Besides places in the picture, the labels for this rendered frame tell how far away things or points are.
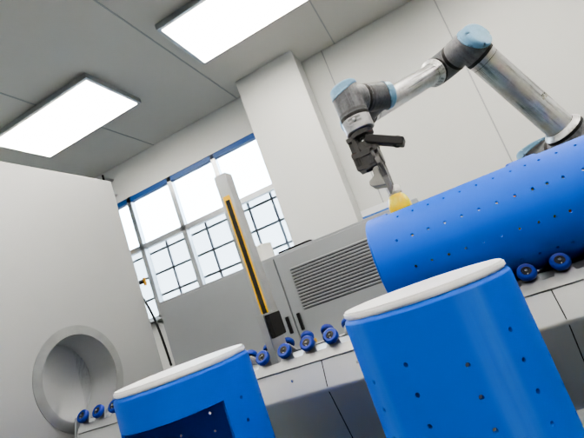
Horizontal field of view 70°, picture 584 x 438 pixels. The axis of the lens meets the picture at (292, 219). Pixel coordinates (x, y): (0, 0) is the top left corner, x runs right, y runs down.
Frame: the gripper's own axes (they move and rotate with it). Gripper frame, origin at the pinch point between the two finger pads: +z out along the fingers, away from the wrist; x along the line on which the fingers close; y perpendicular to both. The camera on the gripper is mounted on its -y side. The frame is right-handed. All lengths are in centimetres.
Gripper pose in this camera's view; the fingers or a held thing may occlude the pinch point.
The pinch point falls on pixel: (393, 189)
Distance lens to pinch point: 128.2
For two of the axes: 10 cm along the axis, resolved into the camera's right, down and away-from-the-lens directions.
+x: -3.6, -0.5, -9.3
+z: 3.4, 9.2, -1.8
